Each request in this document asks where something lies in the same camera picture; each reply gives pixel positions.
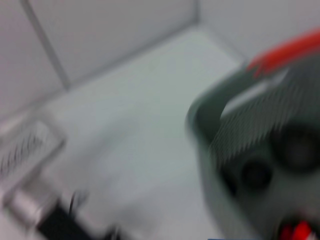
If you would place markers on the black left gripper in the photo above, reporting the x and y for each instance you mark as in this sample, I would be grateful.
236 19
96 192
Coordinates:
62 227

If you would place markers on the red slope toy brick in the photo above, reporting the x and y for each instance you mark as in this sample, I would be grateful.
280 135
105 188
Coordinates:
298 230

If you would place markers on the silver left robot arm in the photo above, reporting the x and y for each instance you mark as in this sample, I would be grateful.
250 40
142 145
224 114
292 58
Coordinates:
30 207

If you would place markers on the grey-green perforated storage bin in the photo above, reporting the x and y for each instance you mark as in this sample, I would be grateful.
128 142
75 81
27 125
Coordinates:
225 140

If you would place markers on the orange red plastic object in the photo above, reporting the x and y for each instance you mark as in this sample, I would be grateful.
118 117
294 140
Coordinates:
282 53

